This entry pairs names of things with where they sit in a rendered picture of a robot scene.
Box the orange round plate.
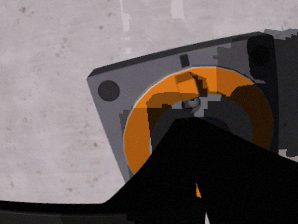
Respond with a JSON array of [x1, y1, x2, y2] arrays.
[[124, 64, 274, 175]]

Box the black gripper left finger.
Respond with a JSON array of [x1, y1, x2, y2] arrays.
[[0, 117, 206, 224]]

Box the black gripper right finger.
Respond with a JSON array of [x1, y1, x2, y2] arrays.
[[186, 116, 298, 224]]

